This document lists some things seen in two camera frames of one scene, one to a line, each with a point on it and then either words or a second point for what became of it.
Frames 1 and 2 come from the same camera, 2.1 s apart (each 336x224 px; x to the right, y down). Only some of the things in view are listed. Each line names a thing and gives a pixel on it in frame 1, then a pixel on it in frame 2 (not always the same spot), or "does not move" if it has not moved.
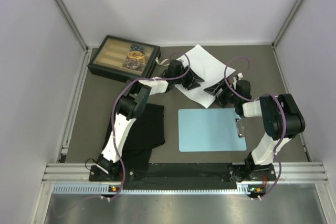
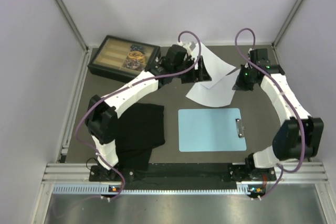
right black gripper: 214,89 to 239,84
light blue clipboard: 210,130 does not move
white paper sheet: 207,67 does not move
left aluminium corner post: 64,9 does not move
